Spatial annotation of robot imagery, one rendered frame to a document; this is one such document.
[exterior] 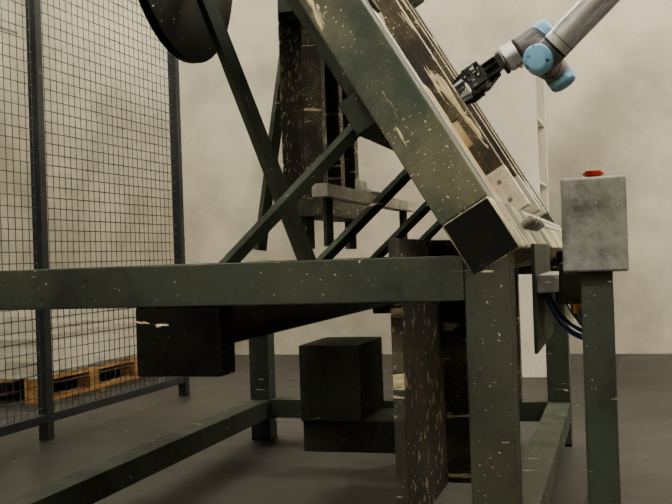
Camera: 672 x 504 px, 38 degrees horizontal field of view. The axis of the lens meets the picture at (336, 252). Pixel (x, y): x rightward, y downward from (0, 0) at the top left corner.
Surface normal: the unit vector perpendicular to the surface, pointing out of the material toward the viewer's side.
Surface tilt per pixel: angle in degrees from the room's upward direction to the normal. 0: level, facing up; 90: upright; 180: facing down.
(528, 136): 90
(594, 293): 90
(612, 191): 90
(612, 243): 90
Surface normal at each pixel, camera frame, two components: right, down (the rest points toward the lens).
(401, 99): -0.28, 0.00
